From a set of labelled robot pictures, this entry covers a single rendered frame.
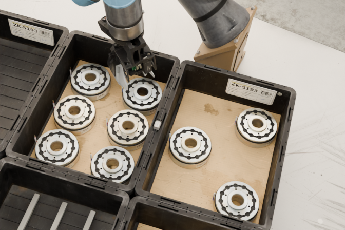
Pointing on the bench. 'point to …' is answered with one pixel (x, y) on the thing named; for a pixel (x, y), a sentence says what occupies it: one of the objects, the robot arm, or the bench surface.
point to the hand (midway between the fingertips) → (132, 75)
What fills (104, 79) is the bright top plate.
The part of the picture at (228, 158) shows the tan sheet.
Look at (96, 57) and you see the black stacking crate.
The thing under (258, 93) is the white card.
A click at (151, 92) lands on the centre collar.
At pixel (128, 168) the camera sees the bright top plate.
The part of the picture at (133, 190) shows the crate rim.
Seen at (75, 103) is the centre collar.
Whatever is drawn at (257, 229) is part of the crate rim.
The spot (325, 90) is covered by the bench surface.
